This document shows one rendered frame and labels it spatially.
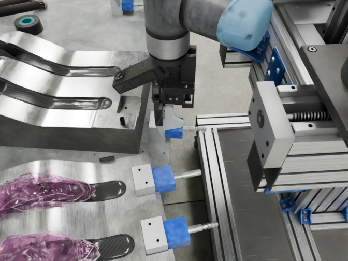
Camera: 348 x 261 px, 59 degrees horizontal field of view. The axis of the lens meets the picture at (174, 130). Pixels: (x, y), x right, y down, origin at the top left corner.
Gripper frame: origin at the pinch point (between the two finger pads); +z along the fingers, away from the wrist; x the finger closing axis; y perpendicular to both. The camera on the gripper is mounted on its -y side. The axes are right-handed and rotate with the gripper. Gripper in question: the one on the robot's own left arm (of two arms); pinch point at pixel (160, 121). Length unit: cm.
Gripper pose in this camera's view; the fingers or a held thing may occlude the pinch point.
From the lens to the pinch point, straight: 70.0
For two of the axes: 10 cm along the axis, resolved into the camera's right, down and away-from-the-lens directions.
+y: 10.0, 0.4, -0.4
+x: 0.5, -7.8, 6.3
